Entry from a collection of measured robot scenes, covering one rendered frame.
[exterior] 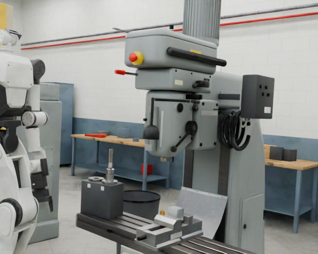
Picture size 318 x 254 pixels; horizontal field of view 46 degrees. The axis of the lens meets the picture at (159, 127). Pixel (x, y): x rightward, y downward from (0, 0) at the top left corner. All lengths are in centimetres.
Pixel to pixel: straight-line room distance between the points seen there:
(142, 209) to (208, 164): 169
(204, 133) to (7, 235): 106
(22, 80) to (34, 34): 926
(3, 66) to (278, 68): 489
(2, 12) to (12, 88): 145
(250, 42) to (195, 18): 448
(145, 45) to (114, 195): 87
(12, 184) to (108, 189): 51
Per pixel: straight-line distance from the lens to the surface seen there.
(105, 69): 865
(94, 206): 219
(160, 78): 174
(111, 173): 214
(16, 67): 193
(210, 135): 197
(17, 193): 193
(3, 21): 330
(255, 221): 237
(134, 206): 374
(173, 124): 176
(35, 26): 1121
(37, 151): 220
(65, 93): 917
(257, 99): 184
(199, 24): 201
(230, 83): 214
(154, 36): 167
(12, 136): 198
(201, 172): 221
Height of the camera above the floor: 155
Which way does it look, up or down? 3 degrees down
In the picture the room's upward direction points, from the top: 3 degrees clockwise
